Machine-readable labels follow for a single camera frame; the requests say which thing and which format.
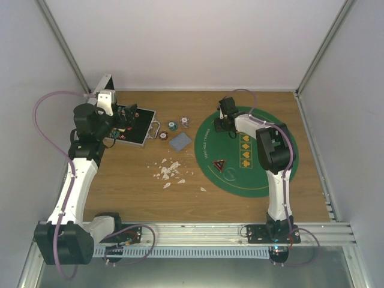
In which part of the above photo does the red triangle dealer button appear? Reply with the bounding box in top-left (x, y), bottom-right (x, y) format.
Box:
top-left (212, 160), bottom-right (226, 173)

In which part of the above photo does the blue ten chip stack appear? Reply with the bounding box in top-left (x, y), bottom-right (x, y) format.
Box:
top-left (180, 116), bottom-right (190, 128)

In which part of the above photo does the clear round button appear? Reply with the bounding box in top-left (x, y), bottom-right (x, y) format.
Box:
top-left (223, 167), bottom-right (238, 182)

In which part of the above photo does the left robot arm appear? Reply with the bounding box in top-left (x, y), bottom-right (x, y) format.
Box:
top-left (34, 103), bottom-right (137, 265)

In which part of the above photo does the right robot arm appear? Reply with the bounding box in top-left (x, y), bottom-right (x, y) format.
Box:
top-left (214, 97), bottom-right (295, 243)

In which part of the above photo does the aluminium poker case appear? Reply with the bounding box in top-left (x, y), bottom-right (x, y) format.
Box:
top-left (90, 74), bottom-right (161, 148)

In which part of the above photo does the round green poker mat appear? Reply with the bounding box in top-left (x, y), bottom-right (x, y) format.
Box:
top-left (194, 106), bottom-right (300, 199)

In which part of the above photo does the red hundred chip stack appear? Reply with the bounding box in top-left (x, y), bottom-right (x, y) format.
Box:
top-left (159, 131), bottom-right (168, 140)

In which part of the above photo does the green fifty chip stack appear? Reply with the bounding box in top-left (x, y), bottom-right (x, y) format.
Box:
top-left (167, 121), bottom-right (178, 131)

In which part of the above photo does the blue playing card deck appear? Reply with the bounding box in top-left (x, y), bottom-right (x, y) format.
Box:
top-left (169, 133), bottom-right (192, 152)

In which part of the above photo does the white debris pile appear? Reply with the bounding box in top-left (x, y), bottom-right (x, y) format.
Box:
top-left (145, 158), bottom-right (208, 192)

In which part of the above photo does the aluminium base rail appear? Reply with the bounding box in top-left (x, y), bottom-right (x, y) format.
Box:
top-left (29, 220), bottom-right (358, 262)

